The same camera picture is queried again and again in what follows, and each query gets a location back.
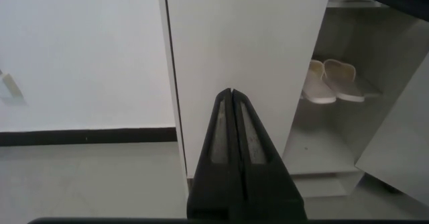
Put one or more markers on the beige slipper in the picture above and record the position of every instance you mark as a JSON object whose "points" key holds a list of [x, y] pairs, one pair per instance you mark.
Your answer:
{"points": [[345, 83], [316, 86]]}

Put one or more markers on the white closed cabinet door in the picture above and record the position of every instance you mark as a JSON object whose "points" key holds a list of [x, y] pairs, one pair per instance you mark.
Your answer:
{"points": [[248, 33]]}

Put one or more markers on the white open cabinet door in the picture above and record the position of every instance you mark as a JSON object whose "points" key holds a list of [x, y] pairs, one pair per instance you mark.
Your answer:
{"points": [[402, 150]]}

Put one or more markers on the beige wall fitting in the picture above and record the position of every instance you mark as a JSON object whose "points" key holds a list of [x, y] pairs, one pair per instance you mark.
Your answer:
{"points": [[10, 86]]}

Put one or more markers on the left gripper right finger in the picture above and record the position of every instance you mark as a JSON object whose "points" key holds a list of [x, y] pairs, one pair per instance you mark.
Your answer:
{"points": [[275, 190]]}

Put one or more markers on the white shoe cabinet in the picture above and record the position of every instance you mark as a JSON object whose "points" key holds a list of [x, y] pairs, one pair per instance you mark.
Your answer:
{"points": [[318, 150]]}

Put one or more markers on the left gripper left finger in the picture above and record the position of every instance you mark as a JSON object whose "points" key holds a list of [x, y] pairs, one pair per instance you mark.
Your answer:
{"points": [[209, 190]]}

